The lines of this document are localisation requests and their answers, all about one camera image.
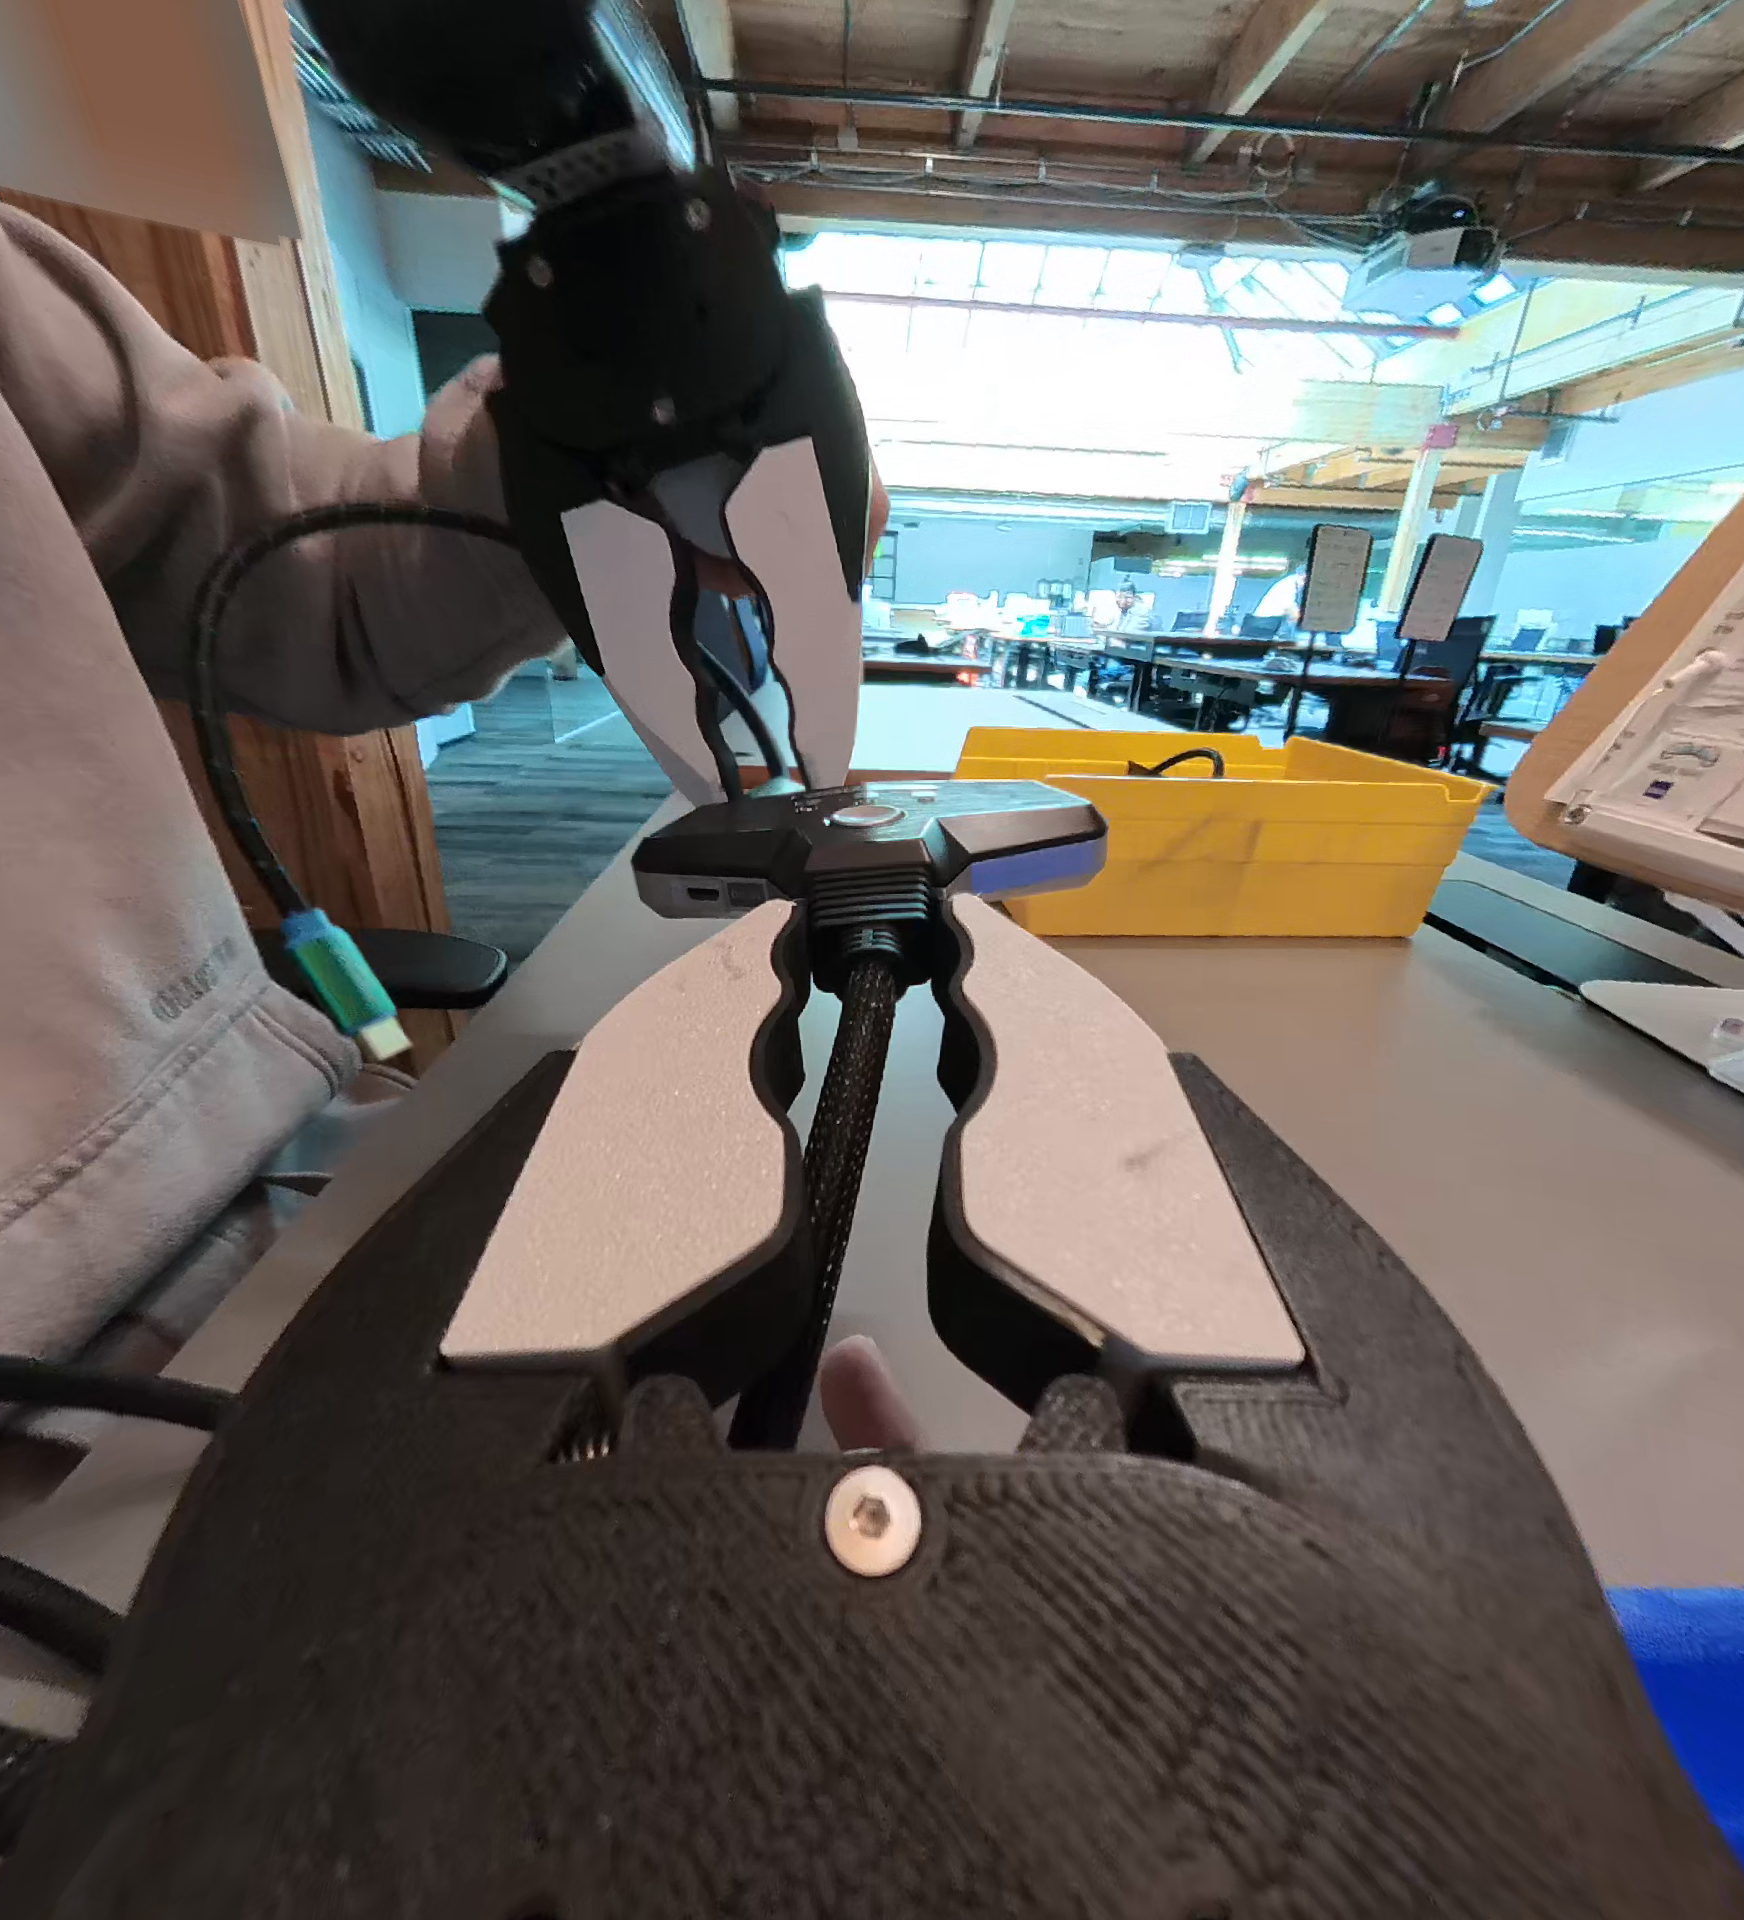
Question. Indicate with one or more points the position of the person's left forearm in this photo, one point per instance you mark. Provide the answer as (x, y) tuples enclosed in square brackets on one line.
[(364, 629)]

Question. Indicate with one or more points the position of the ceiling projector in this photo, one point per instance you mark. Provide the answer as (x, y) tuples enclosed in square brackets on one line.
[(1422, 270)]

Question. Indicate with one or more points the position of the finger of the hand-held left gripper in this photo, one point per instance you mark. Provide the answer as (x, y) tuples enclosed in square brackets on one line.
[(625, 599), (813, 599)]

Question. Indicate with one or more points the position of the white desk with wooden edge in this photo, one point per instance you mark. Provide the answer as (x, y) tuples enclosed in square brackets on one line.
[(932, 728)]

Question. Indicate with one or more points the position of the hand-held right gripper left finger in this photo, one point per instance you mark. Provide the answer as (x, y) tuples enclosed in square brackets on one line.
[(618, 1184)]

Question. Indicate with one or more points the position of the row of office desks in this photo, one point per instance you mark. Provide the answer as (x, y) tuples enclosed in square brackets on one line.
[(1263, 682)]

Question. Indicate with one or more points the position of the person's right hand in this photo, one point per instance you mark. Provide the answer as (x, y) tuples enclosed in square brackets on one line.
[(866, 1403)]

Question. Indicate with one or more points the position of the black office chair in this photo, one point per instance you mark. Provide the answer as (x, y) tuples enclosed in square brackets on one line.
[(437, 967)]

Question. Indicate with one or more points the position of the blue bin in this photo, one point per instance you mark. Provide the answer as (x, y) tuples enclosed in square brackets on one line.
[(1743, 1725)]

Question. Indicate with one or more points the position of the black hub box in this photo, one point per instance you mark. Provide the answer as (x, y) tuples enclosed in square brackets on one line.
[(993, 816)]

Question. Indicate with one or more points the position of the grey desk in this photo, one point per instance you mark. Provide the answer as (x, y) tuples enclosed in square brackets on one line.
[(1412, 1199)]

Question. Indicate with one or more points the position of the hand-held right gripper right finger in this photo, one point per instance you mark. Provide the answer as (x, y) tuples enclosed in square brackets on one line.
[(1127, 1184)]

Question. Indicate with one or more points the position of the wooden pillar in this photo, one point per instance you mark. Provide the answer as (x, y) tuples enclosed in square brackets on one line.
[(349, 840)]

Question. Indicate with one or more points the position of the yellow bin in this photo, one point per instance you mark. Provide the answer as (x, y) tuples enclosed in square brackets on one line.
[(1234, 870)]

